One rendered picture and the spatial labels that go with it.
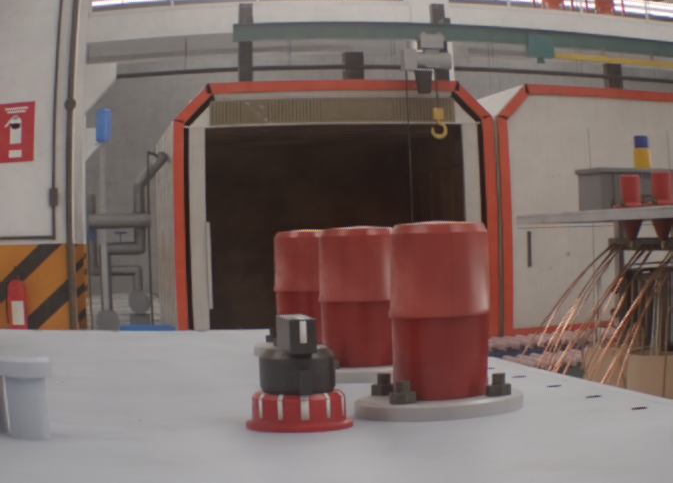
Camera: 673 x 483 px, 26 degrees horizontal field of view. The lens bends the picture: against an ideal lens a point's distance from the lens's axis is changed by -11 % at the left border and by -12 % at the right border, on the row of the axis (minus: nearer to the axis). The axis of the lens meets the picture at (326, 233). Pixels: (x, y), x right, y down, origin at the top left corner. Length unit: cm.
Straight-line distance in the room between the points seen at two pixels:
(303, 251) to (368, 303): 33
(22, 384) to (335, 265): 53
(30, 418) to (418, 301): 30
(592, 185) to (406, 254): 321
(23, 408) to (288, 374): 20
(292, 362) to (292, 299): 71
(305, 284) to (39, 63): 1006
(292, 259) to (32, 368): 82
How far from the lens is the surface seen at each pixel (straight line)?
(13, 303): 1152
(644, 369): 400
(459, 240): 109
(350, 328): 141
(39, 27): 1178
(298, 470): 85
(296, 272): 174
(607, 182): 423
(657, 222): 379
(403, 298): 110
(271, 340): 179
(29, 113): 1170
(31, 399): 96
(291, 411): 103
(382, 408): 108
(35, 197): 1166
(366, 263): 141
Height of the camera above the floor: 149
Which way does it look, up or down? level
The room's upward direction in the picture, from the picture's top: 2 degrees counter-clockwise
